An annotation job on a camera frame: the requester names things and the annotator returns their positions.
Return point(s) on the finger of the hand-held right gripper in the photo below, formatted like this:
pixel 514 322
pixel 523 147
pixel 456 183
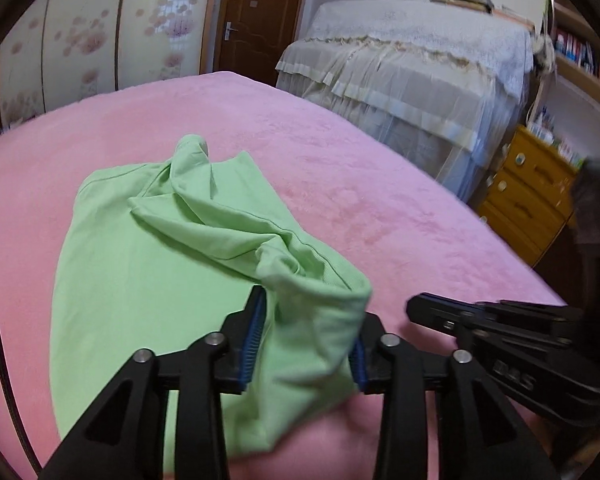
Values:
pixel 440 312

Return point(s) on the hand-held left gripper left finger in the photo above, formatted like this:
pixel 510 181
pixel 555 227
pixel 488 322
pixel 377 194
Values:
pixel 252 340

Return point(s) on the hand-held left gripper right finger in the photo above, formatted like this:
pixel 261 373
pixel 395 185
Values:
pixel 358 365

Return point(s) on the green t-shirt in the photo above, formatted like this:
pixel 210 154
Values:
pixel 130 285

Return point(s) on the pink bed blanket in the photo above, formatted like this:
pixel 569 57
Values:
pixel 380 200

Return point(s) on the yellow drawer cabinet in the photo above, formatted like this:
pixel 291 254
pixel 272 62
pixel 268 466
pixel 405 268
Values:
pixel 525 200

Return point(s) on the lace covered furniture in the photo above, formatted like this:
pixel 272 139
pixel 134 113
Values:
pixel 405 80

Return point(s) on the wooden bookshelf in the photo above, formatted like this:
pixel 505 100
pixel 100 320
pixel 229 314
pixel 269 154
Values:
pixel 580 80

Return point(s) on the row of shelved books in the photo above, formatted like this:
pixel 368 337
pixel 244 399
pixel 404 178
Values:
pixel 587 57

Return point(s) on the pile of books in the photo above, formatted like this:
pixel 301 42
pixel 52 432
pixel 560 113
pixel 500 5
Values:
pixel 472 0

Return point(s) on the brown wooden door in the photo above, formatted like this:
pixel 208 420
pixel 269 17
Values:
pixel 260 15

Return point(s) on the floral sliding door wardrobe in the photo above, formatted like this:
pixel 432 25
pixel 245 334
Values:
pixel 95 50

